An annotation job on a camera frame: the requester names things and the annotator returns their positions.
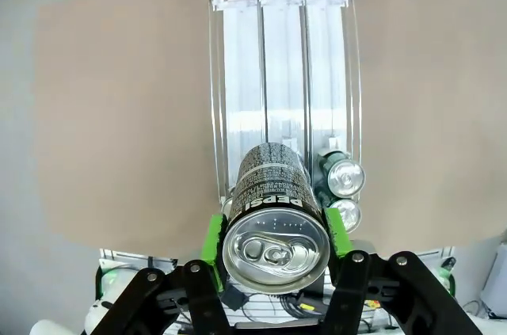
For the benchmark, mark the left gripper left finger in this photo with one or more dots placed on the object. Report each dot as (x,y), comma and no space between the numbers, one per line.
(202,291)

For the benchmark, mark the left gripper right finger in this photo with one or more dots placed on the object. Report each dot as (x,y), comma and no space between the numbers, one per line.
(356,283)

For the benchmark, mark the green Chilsung can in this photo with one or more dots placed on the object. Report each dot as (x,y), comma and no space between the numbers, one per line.
(348,214)
(344,176)

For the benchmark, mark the black Pepsi can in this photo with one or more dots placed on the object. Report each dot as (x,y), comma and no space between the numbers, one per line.
(273,192)

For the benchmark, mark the clear white can dispenser rack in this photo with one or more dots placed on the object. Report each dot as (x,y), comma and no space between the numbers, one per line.
(283,73)

